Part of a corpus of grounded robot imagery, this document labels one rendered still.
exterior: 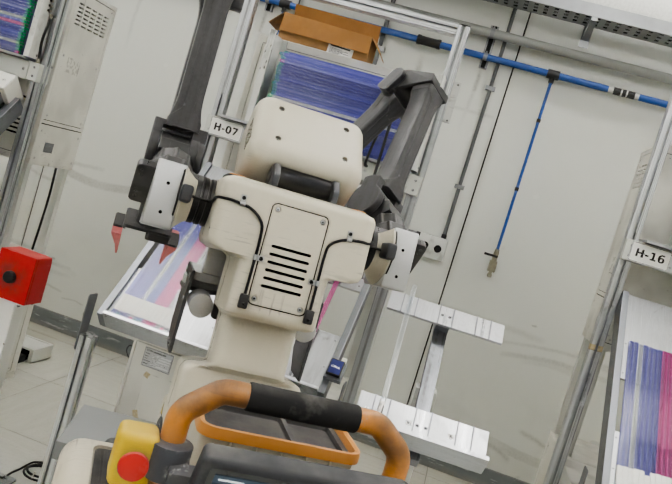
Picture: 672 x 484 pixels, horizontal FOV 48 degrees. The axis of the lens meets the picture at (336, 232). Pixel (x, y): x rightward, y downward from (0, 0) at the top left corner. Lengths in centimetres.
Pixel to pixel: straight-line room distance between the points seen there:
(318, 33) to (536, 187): 156
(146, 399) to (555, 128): 245
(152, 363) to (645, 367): 153
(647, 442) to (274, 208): 136
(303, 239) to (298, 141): 17
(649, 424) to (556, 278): 181
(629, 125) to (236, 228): 305
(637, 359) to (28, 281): 186
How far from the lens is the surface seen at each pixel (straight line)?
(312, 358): 215
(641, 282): 270
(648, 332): 249
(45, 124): 318
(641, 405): 230
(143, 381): 259
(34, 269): 252
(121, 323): 225
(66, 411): 238
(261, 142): 128
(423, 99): 169
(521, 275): 397
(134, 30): 453
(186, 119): 143
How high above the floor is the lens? 127
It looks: 3 degrees down
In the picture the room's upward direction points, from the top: 17 degrees clockwise
